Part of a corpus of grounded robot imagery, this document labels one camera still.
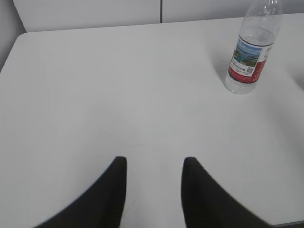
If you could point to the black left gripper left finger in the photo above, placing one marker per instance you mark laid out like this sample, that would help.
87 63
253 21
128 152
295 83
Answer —
101 206

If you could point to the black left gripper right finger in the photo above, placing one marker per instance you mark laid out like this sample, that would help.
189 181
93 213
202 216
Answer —
206 204

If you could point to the clear plastic water bottle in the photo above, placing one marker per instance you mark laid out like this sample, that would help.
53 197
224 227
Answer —
257 35

